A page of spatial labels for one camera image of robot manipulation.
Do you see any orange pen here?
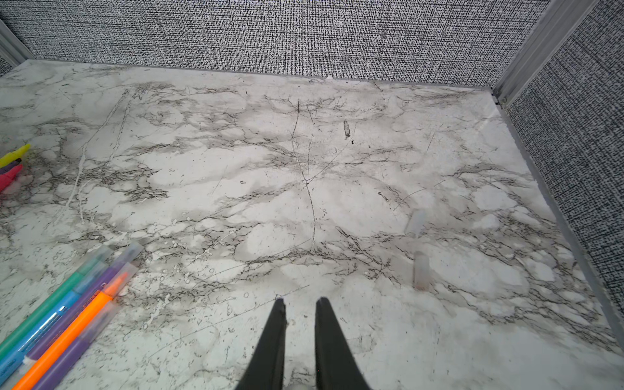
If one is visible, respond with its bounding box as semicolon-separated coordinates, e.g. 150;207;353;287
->
12;263;138;390

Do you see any purple pen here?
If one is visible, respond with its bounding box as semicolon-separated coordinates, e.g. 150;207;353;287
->
23;242;144;366
33;302;120;390
0;159;22;175

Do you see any yellow highlighter pen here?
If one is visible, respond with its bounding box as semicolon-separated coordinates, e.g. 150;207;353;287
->
0;144;31;168

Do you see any green pen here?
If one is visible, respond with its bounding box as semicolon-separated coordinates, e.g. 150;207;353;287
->
1;245;112;359

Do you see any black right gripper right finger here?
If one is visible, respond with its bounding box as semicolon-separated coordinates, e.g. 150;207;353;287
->
315;297;370;389

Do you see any pink red pen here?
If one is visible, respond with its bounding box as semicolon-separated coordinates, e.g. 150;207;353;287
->
0;164;23;192

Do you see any blue pen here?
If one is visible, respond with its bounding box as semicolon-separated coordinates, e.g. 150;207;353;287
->
1;261;108;384

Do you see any clear pen cap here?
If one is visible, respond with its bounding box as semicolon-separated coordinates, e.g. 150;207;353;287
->
404;209;427;238
414;251;432;291

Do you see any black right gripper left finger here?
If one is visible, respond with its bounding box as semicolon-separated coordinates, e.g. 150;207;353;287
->
235;298;287;390

